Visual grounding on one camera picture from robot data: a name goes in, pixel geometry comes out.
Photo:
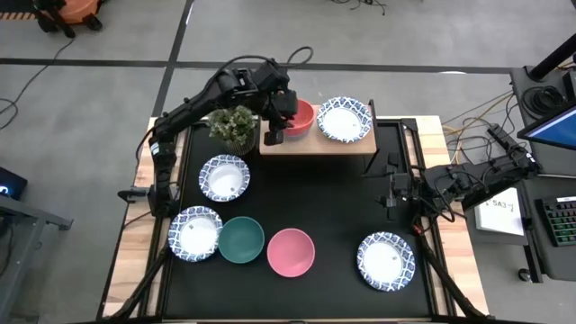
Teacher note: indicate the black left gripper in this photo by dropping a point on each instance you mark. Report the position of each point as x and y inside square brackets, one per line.
[283, 103]

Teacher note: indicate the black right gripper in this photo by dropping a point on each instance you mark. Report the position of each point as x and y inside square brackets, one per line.
[405, 191]

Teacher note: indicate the orange plastic bowl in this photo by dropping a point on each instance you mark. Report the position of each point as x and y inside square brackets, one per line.
[305, 116]

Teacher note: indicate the blue patterned paper bowl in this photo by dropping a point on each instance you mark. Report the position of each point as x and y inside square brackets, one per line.
[386, 261]
[224, 177]
[344, 121]
[195, 234]

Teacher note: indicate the green plastic bowl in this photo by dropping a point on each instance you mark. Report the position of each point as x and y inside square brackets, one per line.
[241, 240]

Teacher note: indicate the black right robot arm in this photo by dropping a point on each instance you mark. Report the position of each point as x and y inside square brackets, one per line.
[472, 180]

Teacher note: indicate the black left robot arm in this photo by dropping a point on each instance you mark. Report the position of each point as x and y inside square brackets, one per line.
[193, 105]

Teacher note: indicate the wooden shelf board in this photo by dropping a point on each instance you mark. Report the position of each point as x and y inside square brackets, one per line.
[315, 146]

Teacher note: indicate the red connector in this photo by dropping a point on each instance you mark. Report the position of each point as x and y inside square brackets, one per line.
[417, 229]

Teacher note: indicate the potted plant with ribbed pot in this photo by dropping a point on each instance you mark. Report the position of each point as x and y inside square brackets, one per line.
[231, 126]

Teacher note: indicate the black table mat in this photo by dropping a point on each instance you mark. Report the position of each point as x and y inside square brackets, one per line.
[315, 202]

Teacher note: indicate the white paper sign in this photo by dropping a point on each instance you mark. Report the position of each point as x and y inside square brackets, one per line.
[499, 218]

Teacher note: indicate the pink plastic bowl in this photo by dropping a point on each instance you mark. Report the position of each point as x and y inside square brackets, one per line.
[290, 252]

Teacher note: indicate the black power strip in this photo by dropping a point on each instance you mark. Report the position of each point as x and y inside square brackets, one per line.
[504, 138]

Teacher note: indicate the grey equipment cart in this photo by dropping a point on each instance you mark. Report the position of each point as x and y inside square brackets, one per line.
[546, 261]

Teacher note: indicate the black keyboard green backlight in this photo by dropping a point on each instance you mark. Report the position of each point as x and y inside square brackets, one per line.
[560, 220]

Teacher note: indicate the computer monitor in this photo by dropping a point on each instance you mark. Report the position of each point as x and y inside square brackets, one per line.
[553, 130]

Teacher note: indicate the black pole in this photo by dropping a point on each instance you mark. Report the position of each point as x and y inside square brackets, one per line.
[553, 56]

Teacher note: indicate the orange shop vacuum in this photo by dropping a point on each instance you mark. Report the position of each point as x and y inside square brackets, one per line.
[76, 11]

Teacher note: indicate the grey side table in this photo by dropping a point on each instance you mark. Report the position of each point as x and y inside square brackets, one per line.
[27, 216]

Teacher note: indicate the black device blue light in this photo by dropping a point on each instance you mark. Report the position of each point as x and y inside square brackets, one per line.
[11, 184]

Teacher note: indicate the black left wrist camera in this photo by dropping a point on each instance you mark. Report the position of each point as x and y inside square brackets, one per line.
[273, 137]

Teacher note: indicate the black metal shelf frame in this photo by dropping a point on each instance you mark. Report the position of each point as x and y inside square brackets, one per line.
[373, 108]

